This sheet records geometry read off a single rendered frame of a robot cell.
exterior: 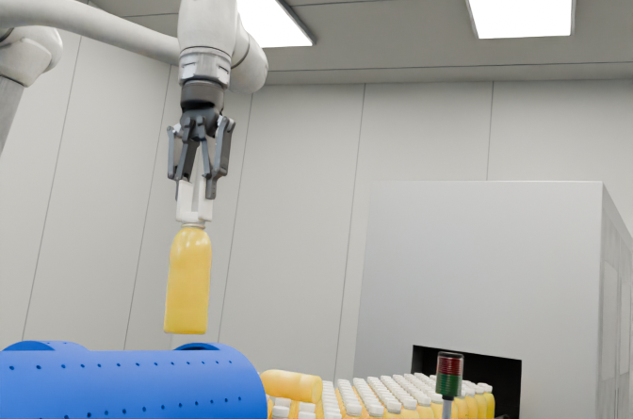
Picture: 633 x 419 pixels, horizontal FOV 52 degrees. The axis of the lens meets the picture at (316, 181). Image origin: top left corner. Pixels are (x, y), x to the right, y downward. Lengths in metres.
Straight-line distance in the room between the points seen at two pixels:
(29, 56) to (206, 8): 0.55
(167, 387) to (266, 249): 4.88
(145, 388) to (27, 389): 0.22
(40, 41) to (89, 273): 3.88
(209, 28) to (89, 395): 0.61
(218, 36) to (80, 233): 4.17
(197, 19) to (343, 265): 4.69
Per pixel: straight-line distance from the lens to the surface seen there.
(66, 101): 5.08
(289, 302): 5.86
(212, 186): 1.08
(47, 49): 1.63
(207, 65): 1.13
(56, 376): 1.03
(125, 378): 1.11
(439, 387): 1.67
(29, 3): 1.39
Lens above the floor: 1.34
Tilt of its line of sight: 11 degrees up
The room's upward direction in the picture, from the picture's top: 7 degrees clockwise
